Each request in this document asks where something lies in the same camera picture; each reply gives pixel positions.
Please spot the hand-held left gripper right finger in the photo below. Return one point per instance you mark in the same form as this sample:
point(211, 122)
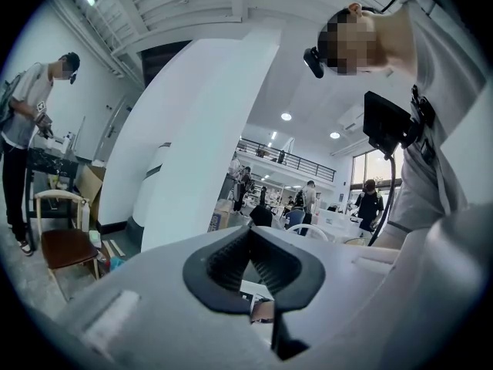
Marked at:
point(339, 283)

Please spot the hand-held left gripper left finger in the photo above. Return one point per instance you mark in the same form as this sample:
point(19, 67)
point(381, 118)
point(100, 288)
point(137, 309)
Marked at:
point(161, 303)

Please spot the person's right forearm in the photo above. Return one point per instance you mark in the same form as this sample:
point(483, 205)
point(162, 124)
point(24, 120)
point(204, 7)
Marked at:
point(387, 240)

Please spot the blue plastic bag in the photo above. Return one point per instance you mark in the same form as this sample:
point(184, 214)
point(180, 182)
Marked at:
point(117, 264)

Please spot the wooden planks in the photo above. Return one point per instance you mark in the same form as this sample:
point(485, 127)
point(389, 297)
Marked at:
point(113, 249)

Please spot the blue chair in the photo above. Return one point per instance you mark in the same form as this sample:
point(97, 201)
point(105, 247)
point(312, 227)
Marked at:
point(294, 218)

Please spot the green tissue box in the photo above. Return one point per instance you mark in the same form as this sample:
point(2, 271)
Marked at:
point(95, 239)

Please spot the cardboard box purple print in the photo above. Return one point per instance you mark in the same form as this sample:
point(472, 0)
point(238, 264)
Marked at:
point(219, 222)

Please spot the large window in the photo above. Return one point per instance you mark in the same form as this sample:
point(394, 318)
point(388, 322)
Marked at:
point(362, 175)

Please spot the wooden chair brown seat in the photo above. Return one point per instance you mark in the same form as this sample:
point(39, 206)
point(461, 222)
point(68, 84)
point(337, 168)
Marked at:
point(67, 245)

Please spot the black mezzanine railing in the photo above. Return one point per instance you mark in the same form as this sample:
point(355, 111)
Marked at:
point(289, 156)

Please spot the open cardboard box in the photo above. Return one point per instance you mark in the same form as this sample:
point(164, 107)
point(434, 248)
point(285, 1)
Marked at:
point(90, 183)

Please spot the round ceiling light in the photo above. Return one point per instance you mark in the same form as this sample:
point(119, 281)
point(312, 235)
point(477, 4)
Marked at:
point(286, 116)
point(334, 135)

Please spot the ceiling air conditioner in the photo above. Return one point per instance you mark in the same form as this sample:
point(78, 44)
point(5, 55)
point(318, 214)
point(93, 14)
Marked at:
point(352, 120)

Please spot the black chest-mounted monitor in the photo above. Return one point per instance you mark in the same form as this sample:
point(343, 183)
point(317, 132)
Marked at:
point(385, 122)

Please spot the white door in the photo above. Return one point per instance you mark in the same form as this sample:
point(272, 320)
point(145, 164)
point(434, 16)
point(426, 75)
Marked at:
point(115, 137)

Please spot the black marble table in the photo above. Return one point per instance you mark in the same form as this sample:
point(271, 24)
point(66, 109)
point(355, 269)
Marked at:
point(46, 162)

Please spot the person's torso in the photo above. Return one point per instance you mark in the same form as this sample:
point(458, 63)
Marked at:
point(443, 71)

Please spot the person's head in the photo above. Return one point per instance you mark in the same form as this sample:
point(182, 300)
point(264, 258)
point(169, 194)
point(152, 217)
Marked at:
point(385, 41)

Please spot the grey backpack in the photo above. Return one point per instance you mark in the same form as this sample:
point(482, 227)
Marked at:
point(7, 102)

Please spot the black chest mount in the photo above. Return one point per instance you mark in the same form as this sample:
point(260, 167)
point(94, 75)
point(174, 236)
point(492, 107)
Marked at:
point(421, 110)

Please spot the black head-worn camera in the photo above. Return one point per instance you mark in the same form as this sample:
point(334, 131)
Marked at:
point(314, 62)

